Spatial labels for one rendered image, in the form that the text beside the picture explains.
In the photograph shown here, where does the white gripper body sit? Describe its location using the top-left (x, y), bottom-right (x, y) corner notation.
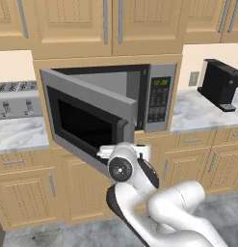
top-left (96, 144), bottom-right (153, 161)

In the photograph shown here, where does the grey microwave oven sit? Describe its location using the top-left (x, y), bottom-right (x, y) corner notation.
top-left (50, 63), bottom-right (178, 134)

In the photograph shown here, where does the grey microwave door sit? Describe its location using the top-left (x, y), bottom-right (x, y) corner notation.
top-left (40, 68), bottom-right (139, 178)

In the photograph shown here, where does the light wood base cupboard door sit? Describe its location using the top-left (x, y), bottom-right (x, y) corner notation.
top-left (60, 153), bottom-right (116, 226)
top-left (200, 142), bottom-right (238, 195)
top-left (159, 147), bottom-right (219, 195)
top-left (0, 169), bottom-right (65, 232)

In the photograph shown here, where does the light wood drawer front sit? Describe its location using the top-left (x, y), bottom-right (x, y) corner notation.
top-left (169, 129), bottom-right (218, 151)
top-left (213, 126), bottom-right (238, 147)
top-left (0, 149), bottom-right (56, 175)

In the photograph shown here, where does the black coffee machine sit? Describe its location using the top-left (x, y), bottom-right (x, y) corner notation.
top-left (197, 58), bottom-right (238, 113)

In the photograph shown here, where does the silver toaster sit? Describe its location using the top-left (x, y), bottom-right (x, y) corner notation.
top-left (0, 80), bottom-right (44, 121)

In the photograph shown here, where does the dark microwave door handle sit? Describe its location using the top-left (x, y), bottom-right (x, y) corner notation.
top-left (116, 118), bottom-right (130, 154)

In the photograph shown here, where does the grey base cupboard handle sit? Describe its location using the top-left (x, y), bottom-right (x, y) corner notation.
top-left (207, 151), bottom-right (219, 175)
top-left (162, 156), bottom-right (170, 179)
top-left (47, 172), bottom-right (58, 198)

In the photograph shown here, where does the grey wall socket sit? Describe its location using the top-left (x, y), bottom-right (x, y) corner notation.
top-left (188, 70), bottom-right (200, 88)

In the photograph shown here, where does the light wood wall cupboard door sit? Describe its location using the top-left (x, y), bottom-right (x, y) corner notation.
top-left (183, 0), bottom-right (228, 45)
top-left (21, 0), bottom-right (114, 60)
top-left (0, 0), bottom-right (32, 51)
top-left (112, 0), bottom-right (191, 57)
top-left (220, 0), bottom-right (238, 44)

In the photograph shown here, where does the grey wall cupboard handle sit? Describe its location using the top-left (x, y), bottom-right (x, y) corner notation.
top-left (117, 0), bottom-right (124, 45)
top-left (226, 0), bottom-right (238, 35)
top-left (218, 0), bottom-right (231, 35)
top-left (16, 0), bottom-right (30, 40)
top-left (102, 0), bottom-right (110, 45)

